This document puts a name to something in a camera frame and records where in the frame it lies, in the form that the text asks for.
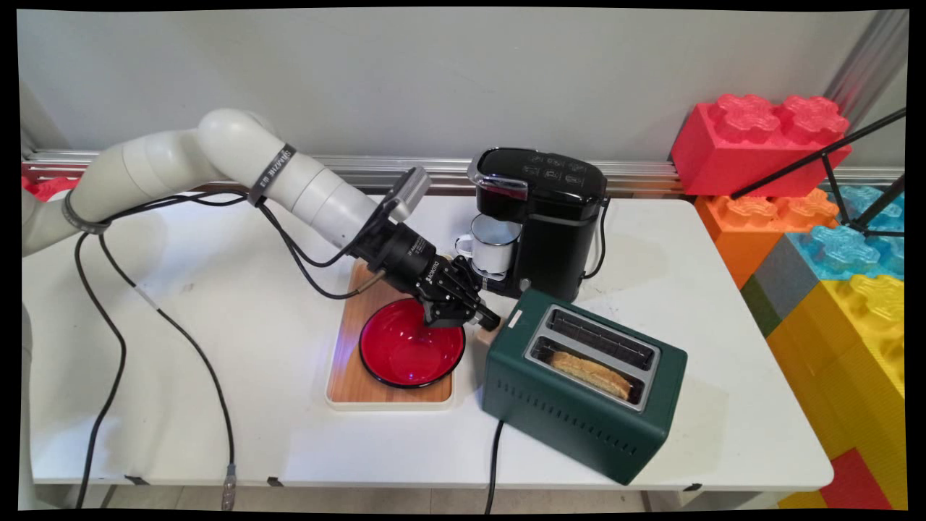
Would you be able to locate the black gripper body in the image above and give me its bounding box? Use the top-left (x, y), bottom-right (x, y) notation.
top-left (353, 219), bottom-right (454, 299)

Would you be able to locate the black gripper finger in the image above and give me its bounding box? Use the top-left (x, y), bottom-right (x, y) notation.
top-left (422, 288), bottom-right (498, 332)
top-left (443, 258), bottom-right (502, 328)

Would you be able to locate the toasted bread slice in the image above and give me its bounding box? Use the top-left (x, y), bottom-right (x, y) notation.
top-left (548, 350), bottom-right (634, 402)

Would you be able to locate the white enamel mug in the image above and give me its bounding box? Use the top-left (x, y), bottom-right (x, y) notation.
top-left (454, 213), bottom-right (523, 282)

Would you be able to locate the red bowl with black rim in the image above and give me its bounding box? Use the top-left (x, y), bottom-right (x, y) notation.
top-left (359, 297), bottom-right (467, 390)

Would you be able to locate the wooden tray with white rim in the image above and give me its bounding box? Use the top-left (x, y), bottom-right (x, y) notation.
top-left (326, 259), bottom-right (456, 412)

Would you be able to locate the black coffee machine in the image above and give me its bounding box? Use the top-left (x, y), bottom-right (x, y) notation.
top-left (467, 147), bottom-right (610, 303)

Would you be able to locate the dark green toaster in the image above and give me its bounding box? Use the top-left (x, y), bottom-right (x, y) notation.
top-left (483, 289), bottom-right (688, 486)

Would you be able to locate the giant orange building block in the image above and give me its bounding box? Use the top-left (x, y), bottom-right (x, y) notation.
top-left (694, 188), bottom-right (841, 290)

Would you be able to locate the giant green building block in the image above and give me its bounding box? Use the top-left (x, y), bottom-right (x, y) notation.
top-left (739, 275), bottom-right (779, 338)

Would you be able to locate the giant red building block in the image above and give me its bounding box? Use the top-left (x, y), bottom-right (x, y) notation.
top-left (670, 93), bottom-right (853, 197)

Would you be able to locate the giant grey building block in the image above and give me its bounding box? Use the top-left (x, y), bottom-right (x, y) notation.
top-left (752, 235), bottom-right (820, 323)

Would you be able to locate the red block behind table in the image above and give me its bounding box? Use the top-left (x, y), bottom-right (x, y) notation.
top-left (22, 176), bottom-right (82, 203)

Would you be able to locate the giant light blue building block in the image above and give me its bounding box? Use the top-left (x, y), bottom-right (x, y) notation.
top-left (787, 185), bottom-right (906, 282)

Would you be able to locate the black tripod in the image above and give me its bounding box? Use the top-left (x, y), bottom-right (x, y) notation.
top-left (731, 107), bottom-right (907, 239)

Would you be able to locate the giant yellow building block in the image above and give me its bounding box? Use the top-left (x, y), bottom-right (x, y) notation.
top-left (767, 274), bottom-right (909, 510)

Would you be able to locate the small red block face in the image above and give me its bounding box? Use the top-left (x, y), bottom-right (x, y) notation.
top-left (819, 447), bottom-right (895, 511)

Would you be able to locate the slanted aluminium profile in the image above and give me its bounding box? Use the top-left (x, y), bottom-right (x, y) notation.
top-left (825, 10), bottom-right (909, 132)

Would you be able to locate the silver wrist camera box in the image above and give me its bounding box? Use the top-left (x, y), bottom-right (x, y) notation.
top-left (372, 166), bottom-right (433, 219)

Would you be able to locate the black coffee machine cable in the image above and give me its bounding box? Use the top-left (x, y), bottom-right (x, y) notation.
top-left (583, 199), bottom-right (613, 281)

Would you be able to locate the black printed velcro strap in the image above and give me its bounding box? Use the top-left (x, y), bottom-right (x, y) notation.
top-left (247, 143), bottom-right (297, 208)

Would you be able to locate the black toaster power cable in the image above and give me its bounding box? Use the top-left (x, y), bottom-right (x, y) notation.
top-left (483, 418), bottom-right (506, 515)

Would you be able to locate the horizontal aluminium wall rail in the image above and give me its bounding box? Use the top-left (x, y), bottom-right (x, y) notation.
top-left (22, 149), bottom-right (905, 198)

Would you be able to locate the black cable with metal plug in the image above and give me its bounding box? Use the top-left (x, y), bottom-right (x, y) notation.
top-left (98, 192), bottom-right (388, 511)

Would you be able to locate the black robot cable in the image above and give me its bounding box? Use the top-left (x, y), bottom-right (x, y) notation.
top-left (72, 190), bottom-right (391, 509)

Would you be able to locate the grey cable strap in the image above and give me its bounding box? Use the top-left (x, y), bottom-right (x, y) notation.
top-left (61, 190), bottom-right (113, 236)

